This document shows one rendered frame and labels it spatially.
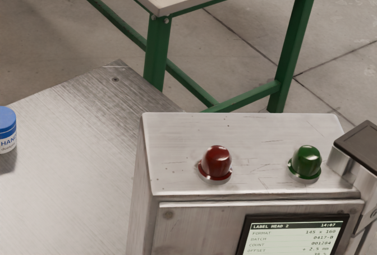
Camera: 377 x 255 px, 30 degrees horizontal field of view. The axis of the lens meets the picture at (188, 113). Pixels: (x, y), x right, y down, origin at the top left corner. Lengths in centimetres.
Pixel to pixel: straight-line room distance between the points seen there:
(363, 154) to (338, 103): 257
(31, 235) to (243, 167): 82
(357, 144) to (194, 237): 14
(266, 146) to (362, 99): 263
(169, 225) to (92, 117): 103
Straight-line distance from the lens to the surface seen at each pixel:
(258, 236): 55
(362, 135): 56
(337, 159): 55
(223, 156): 51
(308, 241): 57
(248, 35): 339
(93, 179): 141
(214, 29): 338
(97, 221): 134
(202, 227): 53
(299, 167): 53
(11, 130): 143
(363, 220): 58
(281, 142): 57
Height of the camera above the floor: 185
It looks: 40 degrees down
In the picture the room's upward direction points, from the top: 9 degrees clockwise
